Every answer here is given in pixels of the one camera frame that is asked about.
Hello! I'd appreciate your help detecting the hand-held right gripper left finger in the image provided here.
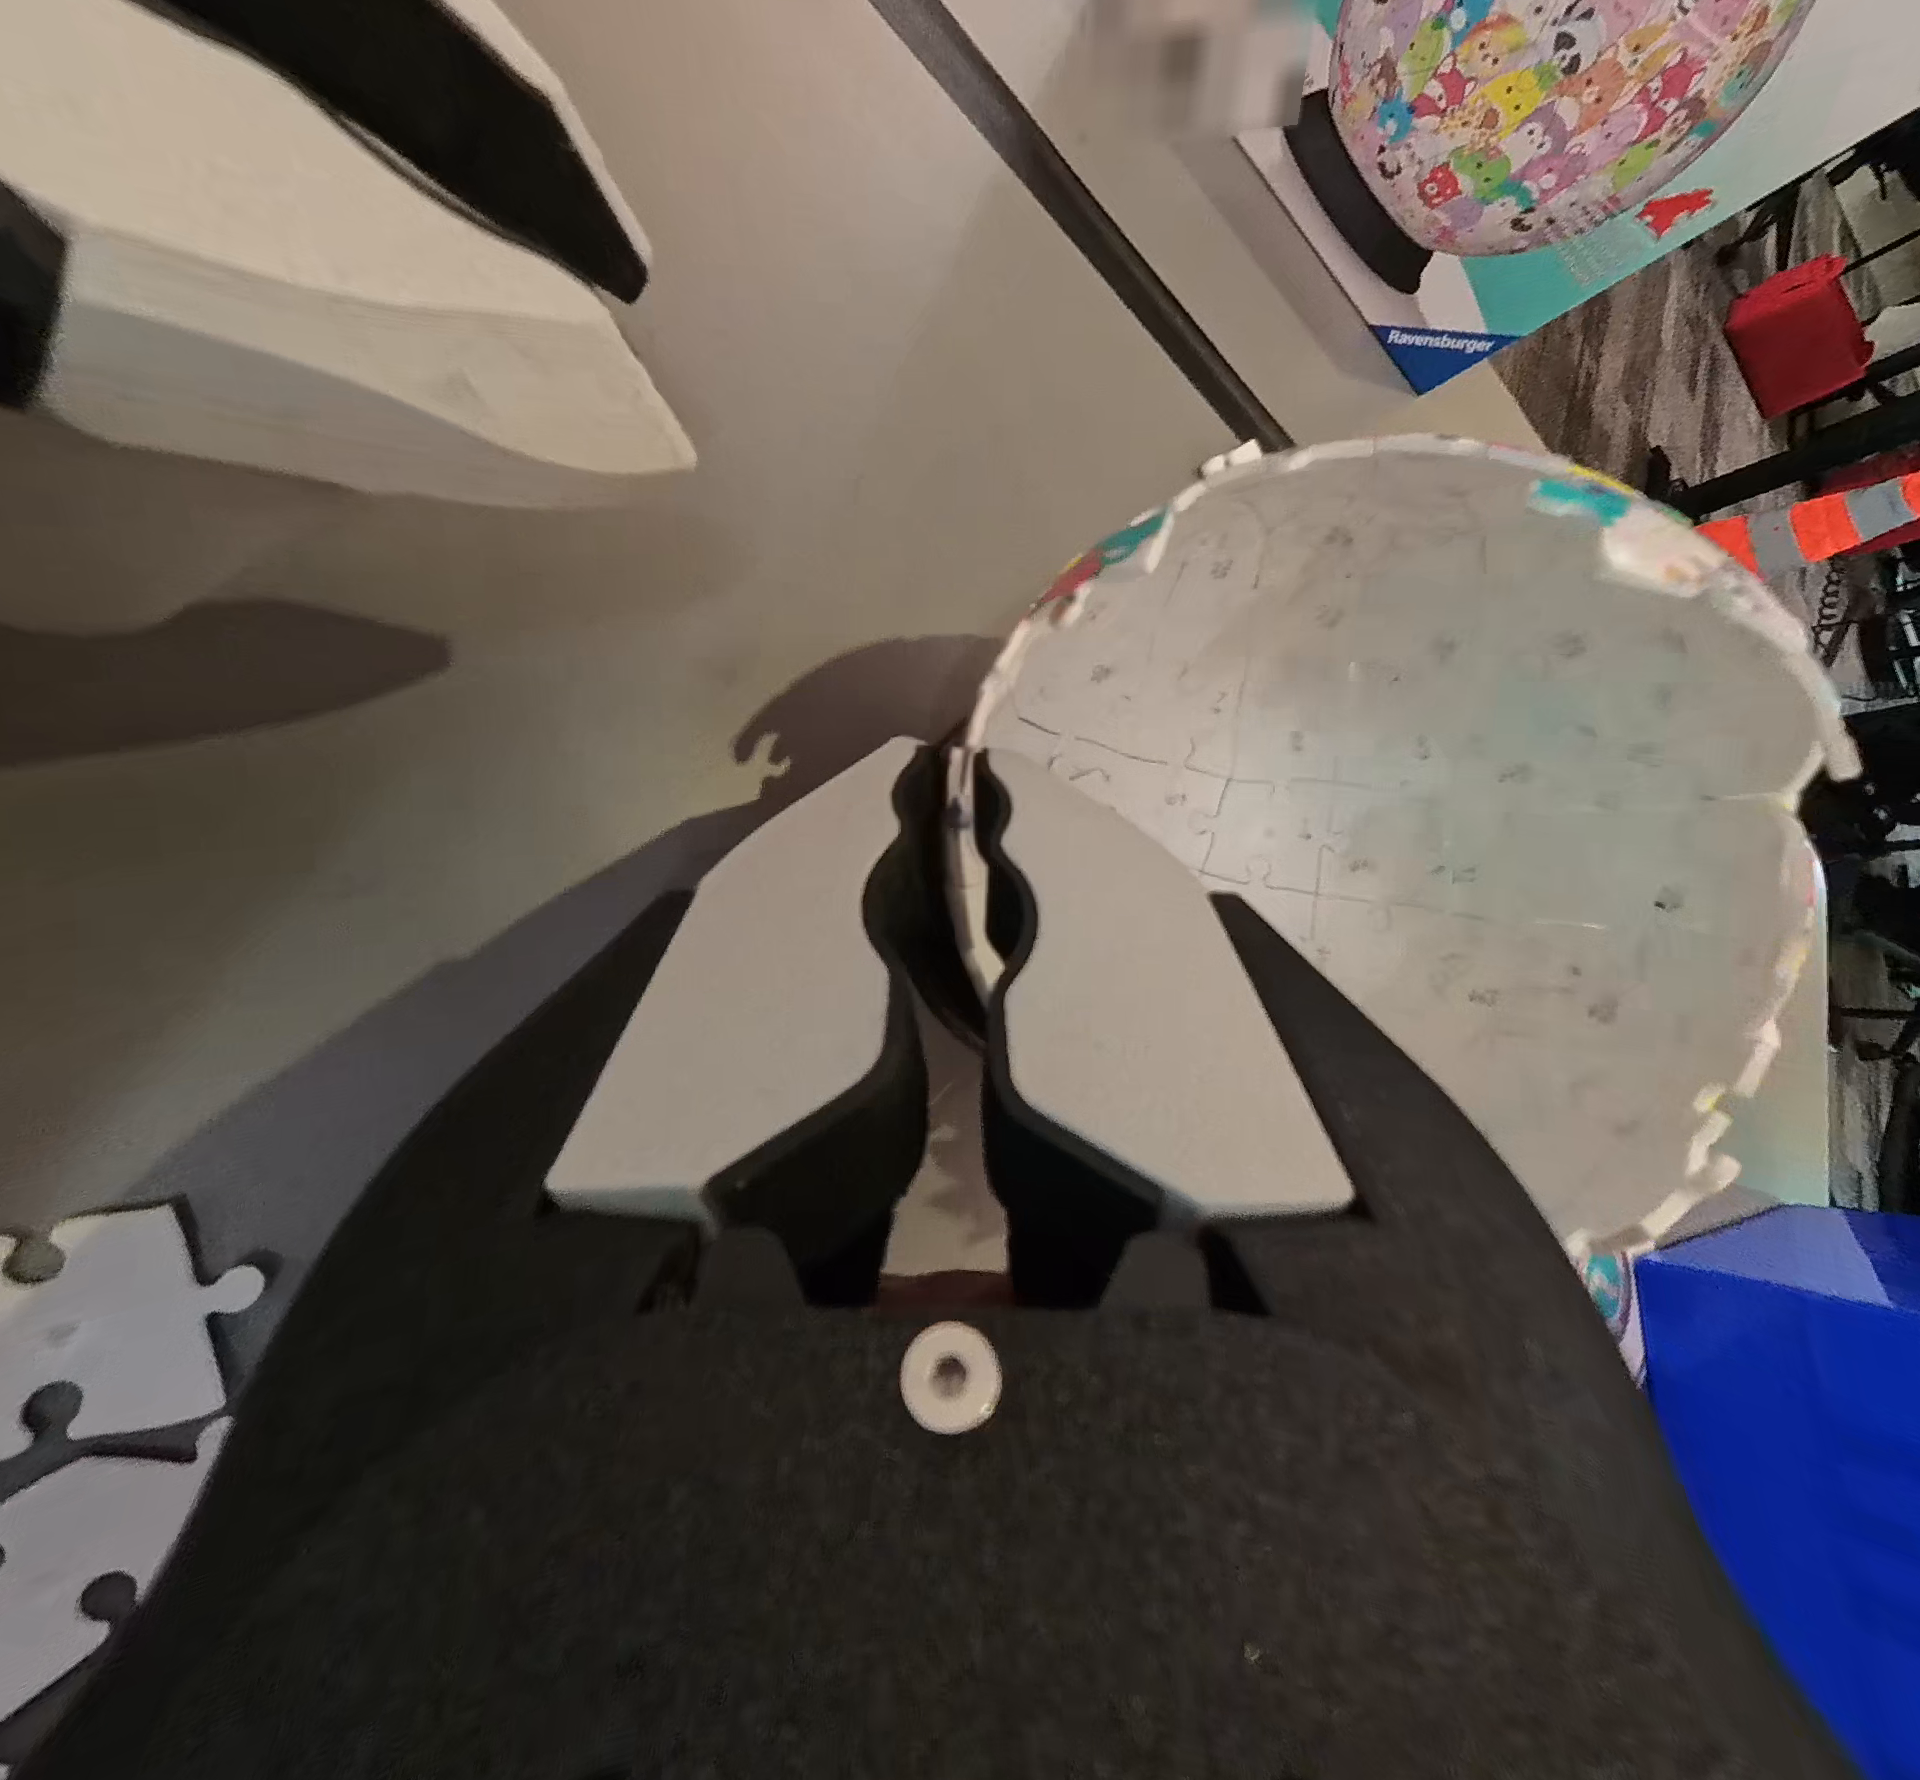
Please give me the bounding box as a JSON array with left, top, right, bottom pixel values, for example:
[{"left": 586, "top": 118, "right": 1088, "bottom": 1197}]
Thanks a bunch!
[{"left": 544, "top": 740, "right": 956, "bottom": 1303}]

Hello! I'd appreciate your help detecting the blue plastic bin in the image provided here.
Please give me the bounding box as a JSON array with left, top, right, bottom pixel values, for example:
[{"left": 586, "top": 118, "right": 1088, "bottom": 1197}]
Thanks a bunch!
[{"left": 1620, "top": 1204, "right": 1920, "bottom": 1780}]

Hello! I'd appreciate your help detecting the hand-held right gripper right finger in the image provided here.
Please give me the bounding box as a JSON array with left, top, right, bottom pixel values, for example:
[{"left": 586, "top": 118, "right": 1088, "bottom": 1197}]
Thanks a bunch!
[{"left": 961, "top": 748, "right": 1359, "bottom": 1309}]

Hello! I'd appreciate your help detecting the red cloth bag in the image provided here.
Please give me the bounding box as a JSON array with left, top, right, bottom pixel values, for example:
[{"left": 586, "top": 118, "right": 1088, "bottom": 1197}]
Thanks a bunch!
[{"left": 1722, "top": 256, "right": 1880, "bottom": 421}]

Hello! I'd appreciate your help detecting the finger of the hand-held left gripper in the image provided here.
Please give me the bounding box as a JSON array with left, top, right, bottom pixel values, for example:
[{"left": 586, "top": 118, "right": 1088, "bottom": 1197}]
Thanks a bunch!
[
  {"left": 0, "top": 0, "right": 702, "bottom": 510},
  {"left": 61, "top": 0, "right": 654, "bottom": 307}
]

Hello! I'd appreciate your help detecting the row of white puzzle pieces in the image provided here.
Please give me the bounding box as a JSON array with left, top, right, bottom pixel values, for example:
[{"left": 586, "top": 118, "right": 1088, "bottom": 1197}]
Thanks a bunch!
[{"left": 0, "top": 1197, "right": 273, "bottom": 1722}]

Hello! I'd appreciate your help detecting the colourful puzzle box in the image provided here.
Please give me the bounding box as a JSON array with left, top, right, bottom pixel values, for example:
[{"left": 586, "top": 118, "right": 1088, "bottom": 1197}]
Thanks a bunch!
[{"left": 1230, "top": 0, "right": 1920, "bottom": 396}]

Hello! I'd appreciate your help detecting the colourful puzzle ball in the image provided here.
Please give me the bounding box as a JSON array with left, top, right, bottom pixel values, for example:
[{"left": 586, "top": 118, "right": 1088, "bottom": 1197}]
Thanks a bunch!
[{"left": 949, "top": 441, "right": 1863, "bottom": 1279}]

